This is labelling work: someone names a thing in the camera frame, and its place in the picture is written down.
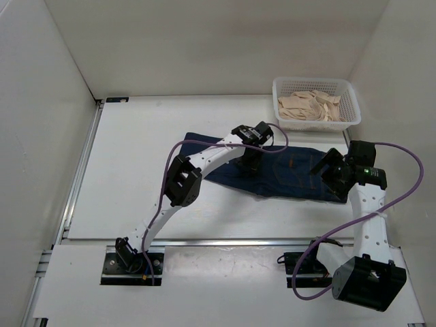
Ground black label sticker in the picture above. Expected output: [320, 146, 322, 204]
[106, 97, 129, 103]

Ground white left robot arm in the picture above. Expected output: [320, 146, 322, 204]
[115, 121, 273, 274]

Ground beige cloth in basket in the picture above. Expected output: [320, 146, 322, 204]
[277, 90, 345, 122]

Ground aluminium frame rail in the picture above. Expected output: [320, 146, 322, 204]
[343, 129, 352, 147]
[108, 238, 355, 249]
[35, 99, 105, 279]

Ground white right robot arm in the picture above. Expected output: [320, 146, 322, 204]
[306, 140, 407, 312]

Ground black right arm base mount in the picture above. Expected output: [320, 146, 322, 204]
[295, 238, 356, 291]

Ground dark blue denim trousers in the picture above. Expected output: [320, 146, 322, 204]
[179, 133, 347, 203]

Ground white plastic perforated basket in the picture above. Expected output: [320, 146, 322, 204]
[272, 77, 361, 132]

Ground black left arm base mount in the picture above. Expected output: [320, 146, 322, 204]
[100, 247, 164, 287]

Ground aluminium frame rail left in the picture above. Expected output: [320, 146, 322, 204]
[35, 99, 105, 279]

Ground aluminium frame rail front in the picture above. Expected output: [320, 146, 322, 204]
[108, 238, 355, 249]

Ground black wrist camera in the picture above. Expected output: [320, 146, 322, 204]
[346, 140, 376, 167]
[252, 121, 274, 146]

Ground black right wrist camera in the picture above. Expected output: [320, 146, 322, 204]
[346, 140, 376, 167]

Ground aluminium frame rail right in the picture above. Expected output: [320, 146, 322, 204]
[343, 129, 352, 147]

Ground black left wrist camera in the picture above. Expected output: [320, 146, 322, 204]
[252, 121, 274, 146]

